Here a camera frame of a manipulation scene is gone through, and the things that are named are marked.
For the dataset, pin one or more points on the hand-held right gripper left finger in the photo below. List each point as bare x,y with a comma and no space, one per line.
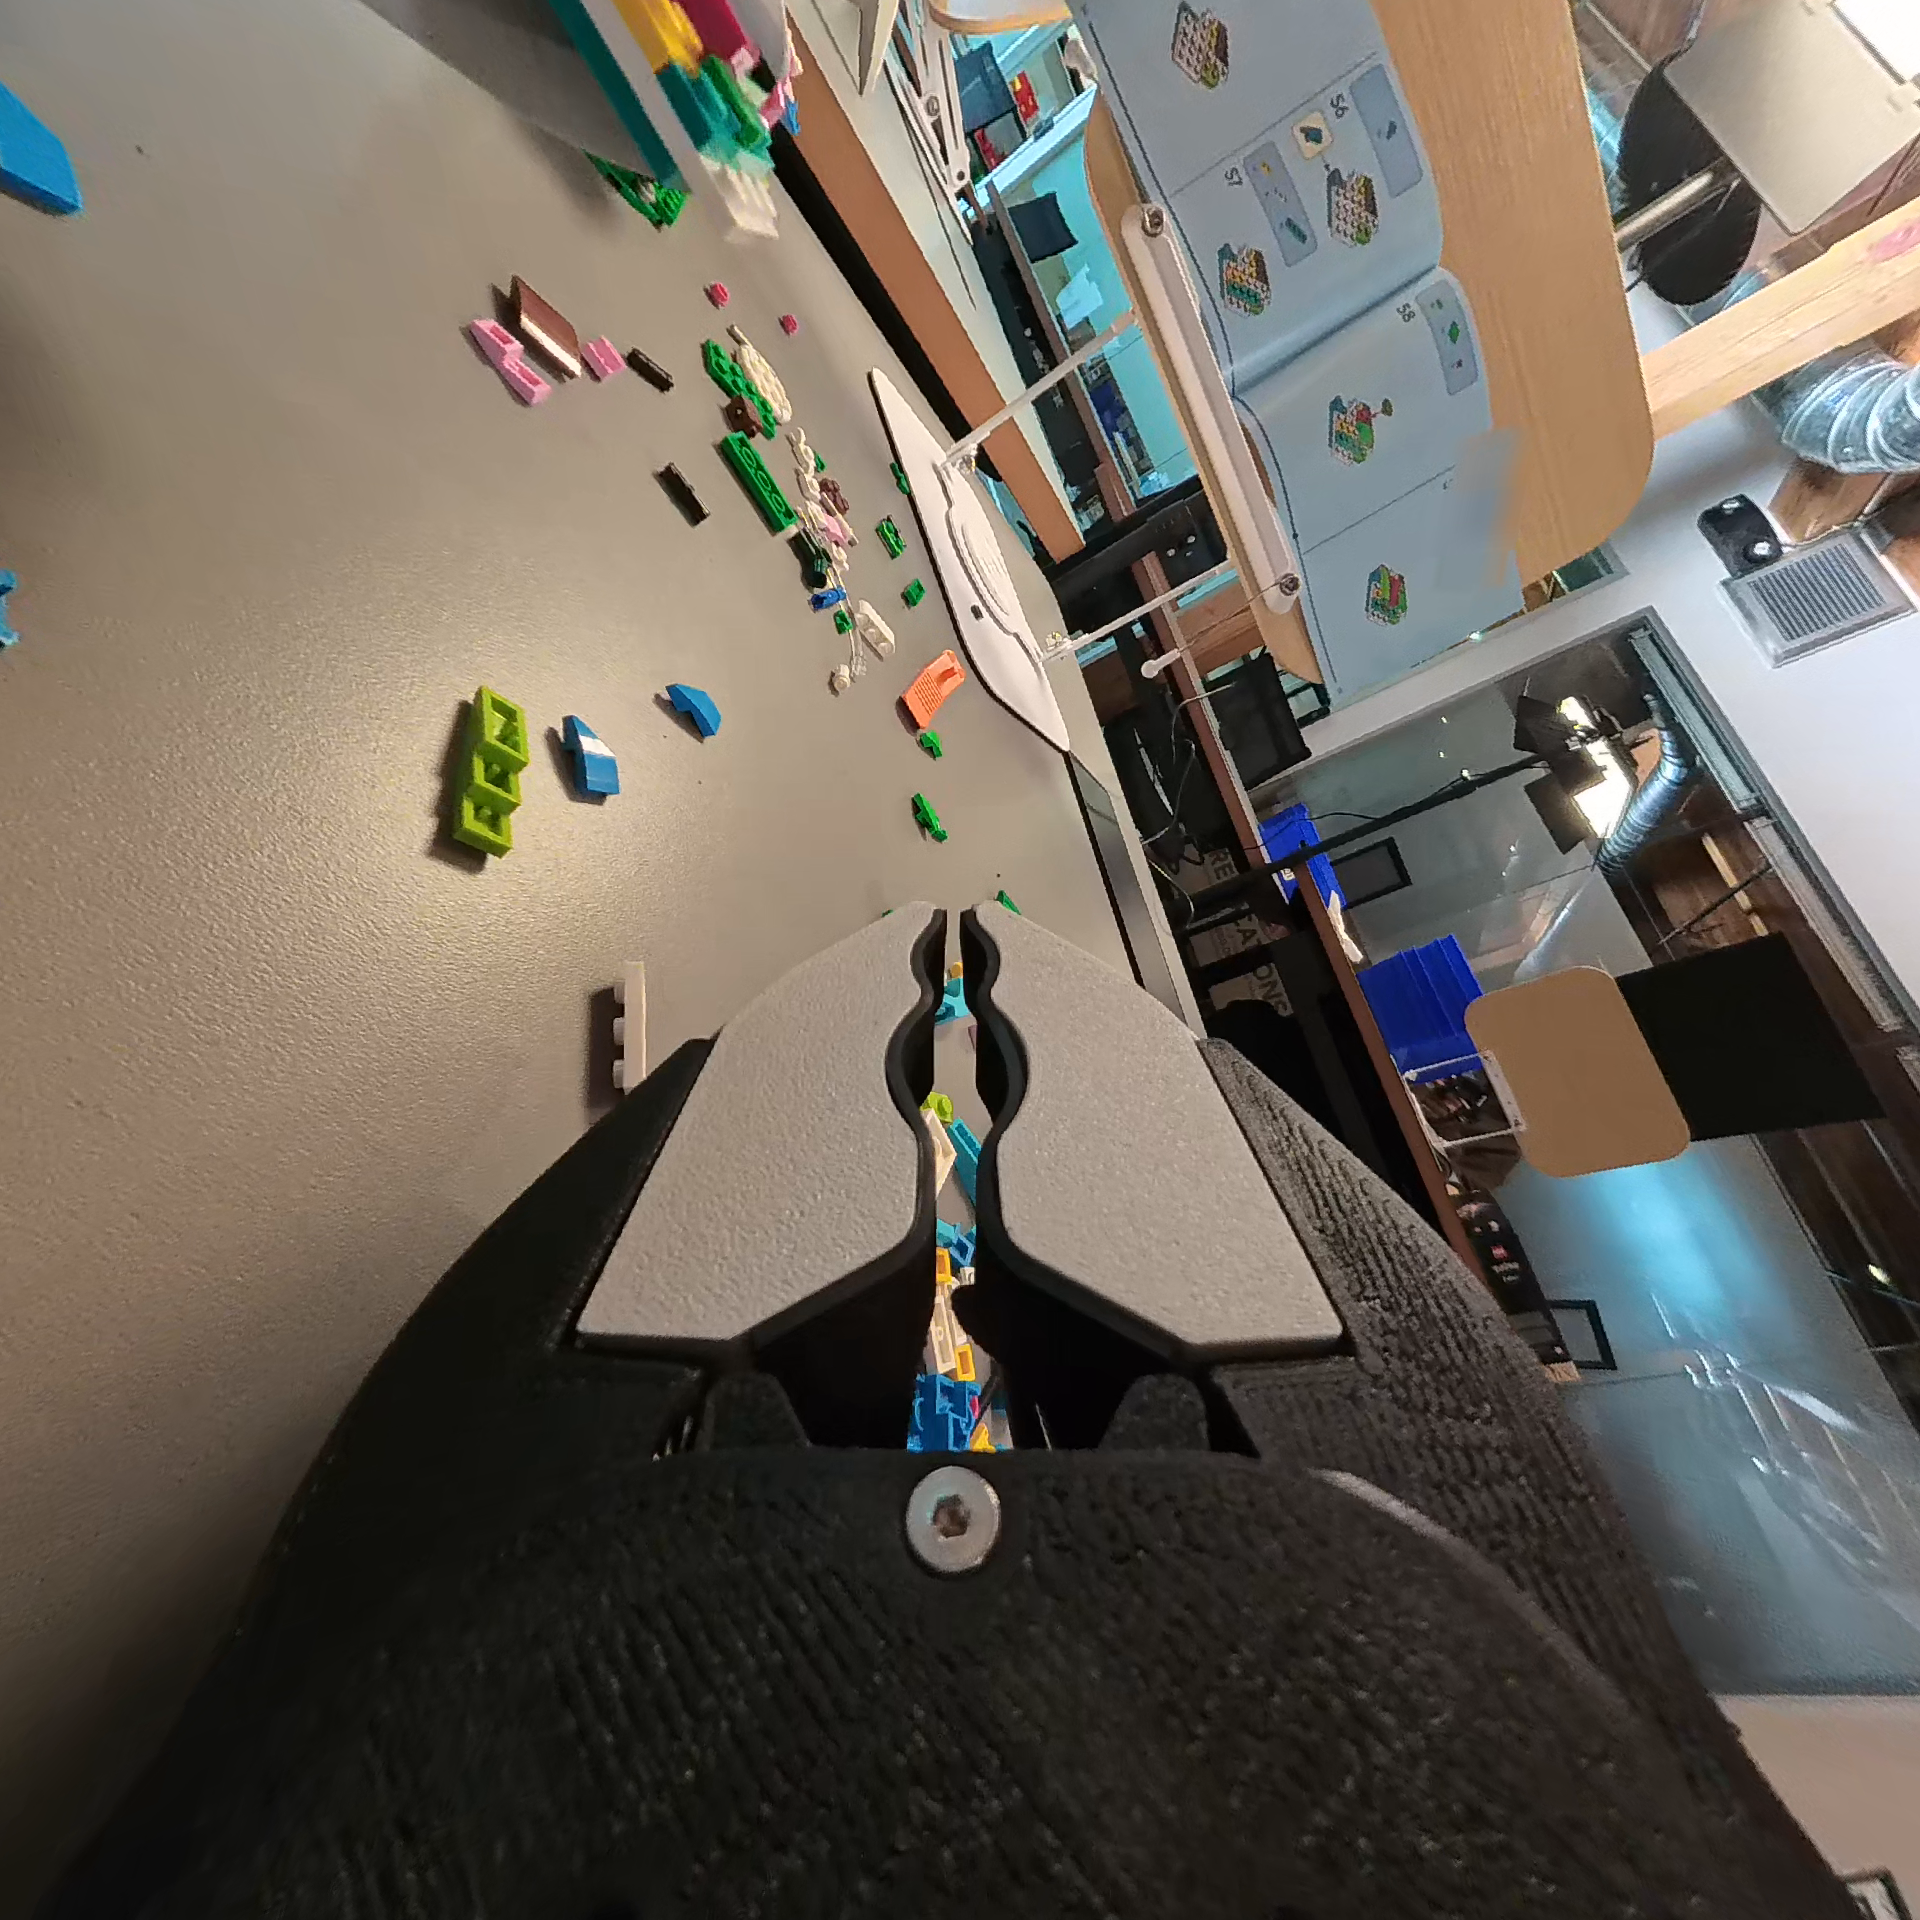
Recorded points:
781,1171

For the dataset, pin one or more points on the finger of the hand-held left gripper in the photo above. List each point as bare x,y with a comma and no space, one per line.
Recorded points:
526,70

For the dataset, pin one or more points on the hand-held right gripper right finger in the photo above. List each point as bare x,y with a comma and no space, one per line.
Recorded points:
1157,1183

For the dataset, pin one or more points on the pink flower brick model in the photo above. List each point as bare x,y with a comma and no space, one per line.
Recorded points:
707,93

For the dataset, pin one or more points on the lime green brick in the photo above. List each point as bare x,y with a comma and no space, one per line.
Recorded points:
492,774

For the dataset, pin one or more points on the grey desk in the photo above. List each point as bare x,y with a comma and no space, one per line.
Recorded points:
226,900

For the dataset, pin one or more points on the white plate brick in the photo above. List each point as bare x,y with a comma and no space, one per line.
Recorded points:
632,1034

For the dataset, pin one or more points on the pile of blue white bricks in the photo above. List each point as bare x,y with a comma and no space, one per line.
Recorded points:
939,1409

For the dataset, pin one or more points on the blue storage bin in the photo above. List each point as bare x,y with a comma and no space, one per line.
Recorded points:
1298,854
1426,1007

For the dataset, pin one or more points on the tan rounded panel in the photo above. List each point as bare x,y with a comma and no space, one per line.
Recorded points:
1576,1074

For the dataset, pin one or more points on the scatter of small loose bricks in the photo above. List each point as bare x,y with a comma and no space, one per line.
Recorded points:
757,480

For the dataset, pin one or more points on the blue slope brick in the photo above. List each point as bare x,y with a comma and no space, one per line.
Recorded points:
34,157

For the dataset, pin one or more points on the orange brick separator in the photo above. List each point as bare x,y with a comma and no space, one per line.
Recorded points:
931,687

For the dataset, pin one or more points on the open instruction booklet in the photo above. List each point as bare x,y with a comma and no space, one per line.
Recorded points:
1274,93

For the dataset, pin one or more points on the studio softbox light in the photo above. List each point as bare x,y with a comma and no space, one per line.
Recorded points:
1689,194

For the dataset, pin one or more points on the white metal stand frame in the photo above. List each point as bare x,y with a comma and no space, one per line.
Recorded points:
931,104

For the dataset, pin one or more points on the white wall air vent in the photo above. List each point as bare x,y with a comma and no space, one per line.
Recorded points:
1815,598

